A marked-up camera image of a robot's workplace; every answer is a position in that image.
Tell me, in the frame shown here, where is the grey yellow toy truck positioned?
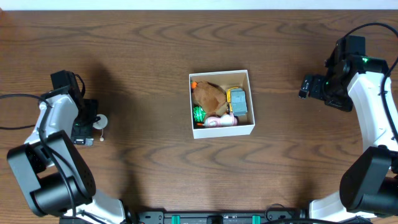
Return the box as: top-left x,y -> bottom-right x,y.
226,86 -> 248,116

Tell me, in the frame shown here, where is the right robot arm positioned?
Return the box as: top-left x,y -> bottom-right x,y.
298,35 -> 397,222

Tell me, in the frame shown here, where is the green round spinning top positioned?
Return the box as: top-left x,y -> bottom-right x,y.
193,106 -> 206,123

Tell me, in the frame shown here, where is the right black cable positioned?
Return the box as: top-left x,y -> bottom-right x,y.
341,22 -> 398,144

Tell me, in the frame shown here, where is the brown plush toy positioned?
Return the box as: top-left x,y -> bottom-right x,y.
191,82 -> 228,117

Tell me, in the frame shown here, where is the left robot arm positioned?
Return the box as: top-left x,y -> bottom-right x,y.
7,70 -> 134,223

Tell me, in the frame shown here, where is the white cardboard box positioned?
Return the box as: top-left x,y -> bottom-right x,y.
189,70 -> 256,139

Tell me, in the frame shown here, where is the left black cable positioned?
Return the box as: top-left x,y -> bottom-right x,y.
0,93 -> 106,224

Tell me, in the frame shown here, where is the white duck toy pink hat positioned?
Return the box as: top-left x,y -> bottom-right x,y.
197,113 -> 238,128

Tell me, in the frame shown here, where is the black cable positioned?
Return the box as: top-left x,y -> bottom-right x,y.
0,93 -> 106,224
341,22 -> 398,144

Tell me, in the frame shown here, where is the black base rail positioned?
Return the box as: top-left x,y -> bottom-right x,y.
123,204 -> 328,224

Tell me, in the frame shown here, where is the white wooden pellet drum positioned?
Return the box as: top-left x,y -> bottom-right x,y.
93,114 -> 108,142

